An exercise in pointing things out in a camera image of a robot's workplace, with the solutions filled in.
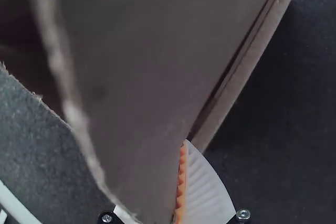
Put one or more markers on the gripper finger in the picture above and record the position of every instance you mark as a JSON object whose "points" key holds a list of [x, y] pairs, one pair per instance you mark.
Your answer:
{"points": [[111, 217], [202, 190]]}

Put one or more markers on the cardboard box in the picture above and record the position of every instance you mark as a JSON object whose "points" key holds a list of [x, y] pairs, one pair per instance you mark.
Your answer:
{"points": [[144, 77]]}

